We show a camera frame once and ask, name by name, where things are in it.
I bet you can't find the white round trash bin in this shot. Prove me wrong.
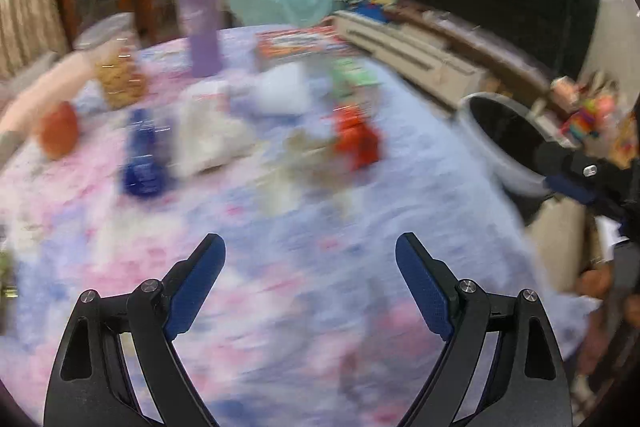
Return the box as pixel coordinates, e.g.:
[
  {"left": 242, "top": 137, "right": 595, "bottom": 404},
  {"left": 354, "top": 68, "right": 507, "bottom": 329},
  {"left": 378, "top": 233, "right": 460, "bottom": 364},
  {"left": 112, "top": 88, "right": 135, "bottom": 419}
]
[{"left": 457, "top": 93, "right": 556, "bottom": 198}]

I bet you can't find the green drink carton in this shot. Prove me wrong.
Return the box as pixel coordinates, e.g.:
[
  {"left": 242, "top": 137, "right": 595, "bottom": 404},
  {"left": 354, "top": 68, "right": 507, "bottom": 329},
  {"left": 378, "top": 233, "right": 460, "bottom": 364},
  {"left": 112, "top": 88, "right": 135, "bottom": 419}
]
[{"left": 330, "top": 57, "right": 381, "bottom": 100}]

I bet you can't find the white TV cabinet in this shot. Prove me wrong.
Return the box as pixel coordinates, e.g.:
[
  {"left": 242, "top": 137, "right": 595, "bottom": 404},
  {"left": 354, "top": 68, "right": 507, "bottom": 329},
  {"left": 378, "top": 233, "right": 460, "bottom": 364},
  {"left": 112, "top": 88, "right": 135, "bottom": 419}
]
[{"left": 332, "top": 4, "right": 566, "bottom": 128}]

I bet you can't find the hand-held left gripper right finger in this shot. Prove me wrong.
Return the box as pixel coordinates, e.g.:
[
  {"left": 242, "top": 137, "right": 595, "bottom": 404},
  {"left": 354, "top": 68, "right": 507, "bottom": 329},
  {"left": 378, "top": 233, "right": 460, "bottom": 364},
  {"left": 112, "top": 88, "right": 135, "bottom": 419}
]
[{"left": 395, "top": 232, "right": 571, "bottom": 427}]

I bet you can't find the blue toy track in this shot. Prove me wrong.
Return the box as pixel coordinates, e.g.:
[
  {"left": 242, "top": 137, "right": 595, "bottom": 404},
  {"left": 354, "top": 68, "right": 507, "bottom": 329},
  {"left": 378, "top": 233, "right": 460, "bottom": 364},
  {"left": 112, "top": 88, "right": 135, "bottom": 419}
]
[{"left": 350, "top": 2, "right": 388, "bottom": 22}]

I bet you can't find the clear snack jar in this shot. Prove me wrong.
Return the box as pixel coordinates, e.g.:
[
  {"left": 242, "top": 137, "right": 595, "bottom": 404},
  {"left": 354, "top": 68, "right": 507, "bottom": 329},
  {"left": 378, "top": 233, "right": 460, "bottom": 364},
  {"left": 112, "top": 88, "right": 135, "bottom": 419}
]
[{"left": 92, "top": 39, "right": 148, "bottom": 108}]

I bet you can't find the reddish orange fruit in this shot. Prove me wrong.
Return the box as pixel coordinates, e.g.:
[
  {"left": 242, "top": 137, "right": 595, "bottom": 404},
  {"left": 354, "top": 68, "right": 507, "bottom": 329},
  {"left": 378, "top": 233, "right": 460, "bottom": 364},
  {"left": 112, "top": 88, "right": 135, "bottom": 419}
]
[{"left": 39, "top": 102, "right": 81, "bottom": 158}]

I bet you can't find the rainbow stacking rings toy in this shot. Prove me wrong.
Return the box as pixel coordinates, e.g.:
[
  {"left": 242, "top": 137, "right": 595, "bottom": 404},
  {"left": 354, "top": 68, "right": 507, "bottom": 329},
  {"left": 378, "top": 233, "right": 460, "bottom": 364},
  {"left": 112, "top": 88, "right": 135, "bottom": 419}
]
[{"left": 560, "top": 99, "right": 603, "bottom": 140}]

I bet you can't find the white plastic bag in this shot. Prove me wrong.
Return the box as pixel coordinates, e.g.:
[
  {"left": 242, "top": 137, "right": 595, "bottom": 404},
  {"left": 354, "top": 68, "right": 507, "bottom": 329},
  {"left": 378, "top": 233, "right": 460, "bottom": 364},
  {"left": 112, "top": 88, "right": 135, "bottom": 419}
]
[{"left": 175, "top": 99, "right": 251, "bottom": 175}]

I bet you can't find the yellow foil wrapper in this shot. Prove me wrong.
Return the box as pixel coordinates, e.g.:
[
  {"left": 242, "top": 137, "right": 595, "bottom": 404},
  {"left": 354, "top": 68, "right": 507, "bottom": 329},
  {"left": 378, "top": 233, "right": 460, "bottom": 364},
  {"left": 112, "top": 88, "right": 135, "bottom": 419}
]
[{"left": 280, "top": 129, "right": 346, "bottom": 188}]

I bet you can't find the yellow cartoon box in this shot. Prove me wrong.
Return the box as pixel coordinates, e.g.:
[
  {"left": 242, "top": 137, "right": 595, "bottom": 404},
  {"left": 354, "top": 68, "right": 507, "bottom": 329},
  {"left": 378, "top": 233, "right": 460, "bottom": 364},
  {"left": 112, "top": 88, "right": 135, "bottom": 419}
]
[{"left": 607, "top": 107, "right": 638, "bottom": 168}]

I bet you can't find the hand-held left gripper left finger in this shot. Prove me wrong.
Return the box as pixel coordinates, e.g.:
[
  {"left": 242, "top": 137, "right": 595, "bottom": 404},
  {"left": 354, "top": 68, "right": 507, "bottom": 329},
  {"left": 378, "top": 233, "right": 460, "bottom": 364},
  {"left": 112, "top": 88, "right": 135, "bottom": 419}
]
[{"left": 44, "top": 233, "right": 227, "bottom": 427}]

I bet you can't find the purple bottle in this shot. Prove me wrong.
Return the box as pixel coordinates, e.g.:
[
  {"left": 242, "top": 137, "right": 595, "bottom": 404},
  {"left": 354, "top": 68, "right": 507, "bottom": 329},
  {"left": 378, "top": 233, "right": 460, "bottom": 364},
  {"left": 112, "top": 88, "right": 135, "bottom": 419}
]
[{"left": 172, "top": 0, "right": 223, "bottom": 78}]

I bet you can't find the white paper sheet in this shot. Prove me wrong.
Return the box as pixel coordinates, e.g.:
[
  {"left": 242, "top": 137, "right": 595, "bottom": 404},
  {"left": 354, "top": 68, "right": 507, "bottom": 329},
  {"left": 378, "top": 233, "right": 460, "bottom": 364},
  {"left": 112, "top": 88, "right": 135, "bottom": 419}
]
[{"left": 595, "top": 217, "right": 626, "bottom": 263}]

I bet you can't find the red foil wrapper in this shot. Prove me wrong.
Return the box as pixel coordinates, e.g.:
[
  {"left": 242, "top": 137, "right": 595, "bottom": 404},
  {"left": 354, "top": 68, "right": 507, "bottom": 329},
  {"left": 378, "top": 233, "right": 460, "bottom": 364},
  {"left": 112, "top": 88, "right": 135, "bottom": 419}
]
[{"left": 332, "top": 104, "right": 383, "bottom": 170}]

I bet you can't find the orange toy phone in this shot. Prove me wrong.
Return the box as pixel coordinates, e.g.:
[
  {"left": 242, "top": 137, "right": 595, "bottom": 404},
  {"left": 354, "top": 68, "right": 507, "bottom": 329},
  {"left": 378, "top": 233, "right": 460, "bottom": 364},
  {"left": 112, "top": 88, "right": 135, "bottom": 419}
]
[{"left": 550, "top": 77, "right": 581, "bottom": 108}]

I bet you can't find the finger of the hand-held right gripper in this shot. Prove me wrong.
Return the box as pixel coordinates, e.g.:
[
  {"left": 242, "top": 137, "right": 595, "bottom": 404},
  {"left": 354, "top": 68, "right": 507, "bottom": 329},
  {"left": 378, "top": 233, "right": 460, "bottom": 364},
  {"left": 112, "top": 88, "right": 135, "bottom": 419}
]
[
  {"left": 542, "top": 174, "right": 601, "bottom": 208},
  {"left": 532, "top": 139, "right": 601, "bottom": 178}
]

